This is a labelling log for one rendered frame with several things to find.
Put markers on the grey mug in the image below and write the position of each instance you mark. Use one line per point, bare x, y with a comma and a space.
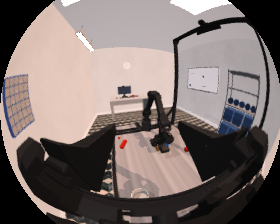
139, 193

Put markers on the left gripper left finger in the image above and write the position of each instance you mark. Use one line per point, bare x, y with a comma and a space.
88, 157

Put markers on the red rectangular block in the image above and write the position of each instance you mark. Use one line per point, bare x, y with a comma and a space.
123, 144

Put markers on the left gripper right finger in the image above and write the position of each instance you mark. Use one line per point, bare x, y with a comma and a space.
208, 149

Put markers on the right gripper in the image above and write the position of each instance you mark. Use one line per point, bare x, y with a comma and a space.
162, 148

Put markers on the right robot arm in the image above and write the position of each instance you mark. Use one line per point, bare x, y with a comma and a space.
163, 121

